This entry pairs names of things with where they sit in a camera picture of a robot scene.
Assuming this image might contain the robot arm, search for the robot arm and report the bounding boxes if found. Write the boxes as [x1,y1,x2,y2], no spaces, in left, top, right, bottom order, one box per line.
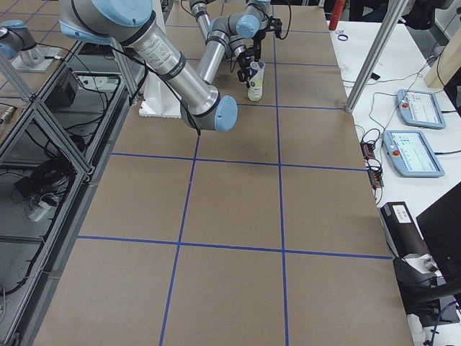
[59,1,269,132]
[189,1,260,87]

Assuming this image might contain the neighbour robot arm base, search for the neighbour robot arm base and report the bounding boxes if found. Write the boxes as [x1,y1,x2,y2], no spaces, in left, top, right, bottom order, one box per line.
[1,19,53,73]

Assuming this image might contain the black monitor on stand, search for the black monitor on stand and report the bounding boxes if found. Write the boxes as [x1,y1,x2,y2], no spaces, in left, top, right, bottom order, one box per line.
[394,184,460,327]

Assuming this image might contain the aluminium side frame rack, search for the aluminium side frame rack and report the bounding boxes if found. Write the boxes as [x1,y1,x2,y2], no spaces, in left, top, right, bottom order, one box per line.
[1,43,143,345]

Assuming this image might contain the lower teach pendant tablet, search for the lower teach pendant tablet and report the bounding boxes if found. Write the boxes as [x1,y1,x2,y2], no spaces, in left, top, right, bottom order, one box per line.
[382,130,444,178]

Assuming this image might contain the teach pendant tablet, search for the teach pendant tablet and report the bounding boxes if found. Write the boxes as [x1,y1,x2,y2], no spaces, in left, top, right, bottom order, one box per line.
[397,89,446,130]
[382,130,444,178]

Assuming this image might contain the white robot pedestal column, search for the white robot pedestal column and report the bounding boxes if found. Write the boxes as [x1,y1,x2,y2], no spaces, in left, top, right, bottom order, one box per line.
[138,0,183,119]

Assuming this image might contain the red cylinder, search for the red cylinder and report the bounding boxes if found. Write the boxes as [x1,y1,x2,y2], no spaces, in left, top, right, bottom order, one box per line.
[328,0,346,31]

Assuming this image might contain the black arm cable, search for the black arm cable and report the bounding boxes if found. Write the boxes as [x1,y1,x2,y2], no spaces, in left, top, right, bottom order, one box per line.
[266,0,293,40]

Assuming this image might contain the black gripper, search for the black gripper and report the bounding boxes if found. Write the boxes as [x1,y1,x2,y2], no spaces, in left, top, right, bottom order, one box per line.
[253,32,264,61]
[236,48,254,87]

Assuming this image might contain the upper teach pendant tablet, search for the upper teach pendant tablet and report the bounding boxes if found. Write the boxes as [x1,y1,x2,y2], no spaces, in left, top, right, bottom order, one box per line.
[397,89,446,130]

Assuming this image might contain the black box on desk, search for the black box on desk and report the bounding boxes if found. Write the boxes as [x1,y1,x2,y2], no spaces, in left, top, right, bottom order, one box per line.
[380,201,429,258]

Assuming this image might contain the orange black connector strip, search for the orange black connector strip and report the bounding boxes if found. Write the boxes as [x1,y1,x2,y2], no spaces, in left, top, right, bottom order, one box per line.
[360,140,384,190]

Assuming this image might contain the brown paper table cover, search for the brown paper table cover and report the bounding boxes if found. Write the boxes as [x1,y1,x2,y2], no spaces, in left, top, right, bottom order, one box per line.
[35,6,412,345]

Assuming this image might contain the aluminium frame post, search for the aluminium frame post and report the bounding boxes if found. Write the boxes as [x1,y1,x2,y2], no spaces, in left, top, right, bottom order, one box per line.
[344,0,408,113]

